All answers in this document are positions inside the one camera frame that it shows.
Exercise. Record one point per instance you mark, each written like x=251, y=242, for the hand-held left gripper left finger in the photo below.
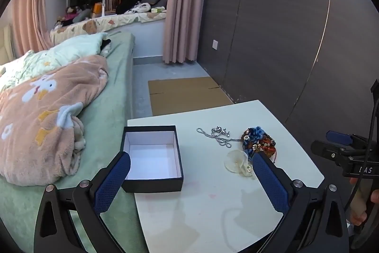
x=114, y=182

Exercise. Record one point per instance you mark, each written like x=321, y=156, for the pink curtain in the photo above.
x=183, y=4
x=32, y=13

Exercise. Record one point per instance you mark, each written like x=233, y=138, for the pile of plush toys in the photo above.
x=72, y=16

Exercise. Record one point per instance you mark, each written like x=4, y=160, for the orange box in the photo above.
x=97, y=8

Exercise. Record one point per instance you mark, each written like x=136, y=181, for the person's right hand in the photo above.
x=359, y=205

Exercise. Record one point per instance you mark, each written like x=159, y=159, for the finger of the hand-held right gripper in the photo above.
x=339, y=137
x=328, y=150

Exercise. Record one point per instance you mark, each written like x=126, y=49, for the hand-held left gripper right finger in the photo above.
x=271, y=182

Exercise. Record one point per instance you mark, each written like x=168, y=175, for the black and white cloth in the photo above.
x=139, y=8

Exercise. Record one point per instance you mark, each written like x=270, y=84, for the green and white box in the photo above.
x=158, y=9

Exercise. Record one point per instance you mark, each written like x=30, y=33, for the white lamp stand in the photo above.
x=102, y=4

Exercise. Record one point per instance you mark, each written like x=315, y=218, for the peach printed blanket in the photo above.
x=44, y=128

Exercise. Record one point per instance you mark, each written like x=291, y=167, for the green bed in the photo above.
x=112, y=87

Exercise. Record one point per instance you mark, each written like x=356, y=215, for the black jewelry box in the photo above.
x=154, y=158

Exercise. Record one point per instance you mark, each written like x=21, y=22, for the white pillow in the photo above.
x=80, y=44

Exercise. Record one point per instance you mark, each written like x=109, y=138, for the floral window seat cushion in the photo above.
x=112, y=21

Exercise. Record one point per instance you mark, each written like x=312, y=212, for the translucent white flower ornament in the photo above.
x=235, y=162

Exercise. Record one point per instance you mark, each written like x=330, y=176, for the white wall socket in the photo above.
x=215, y=44

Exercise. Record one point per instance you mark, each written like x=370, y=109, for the flat cardboard sheet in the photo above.
x=186, y=96

